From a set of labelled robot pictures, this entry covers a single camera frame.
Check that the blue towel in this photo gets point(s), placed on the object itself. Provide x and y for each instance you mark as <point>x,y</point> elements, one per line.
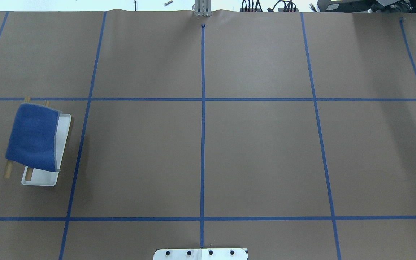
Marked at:
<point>32,141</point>

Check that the white towel rack with wooden bars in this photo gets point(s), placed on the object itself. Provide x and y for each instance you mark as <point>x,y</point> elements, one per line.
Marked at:
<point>37,177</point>

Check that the black monitor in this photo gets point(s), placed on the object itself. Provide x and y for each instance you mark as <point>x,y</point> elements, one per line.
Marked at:
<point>371,6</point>

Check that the aluminium frame post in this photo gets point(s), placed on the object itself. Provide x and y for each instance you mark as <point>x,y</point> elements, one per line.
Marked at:
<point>202,8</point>

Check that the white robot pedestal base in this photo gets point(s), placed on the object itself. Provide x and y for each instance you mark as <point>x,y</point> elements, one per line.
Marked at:
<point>201,254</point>

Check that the black cable hub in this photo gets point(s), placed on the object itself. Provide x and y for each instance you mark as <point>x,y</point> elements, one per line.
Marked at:
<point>278,6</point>

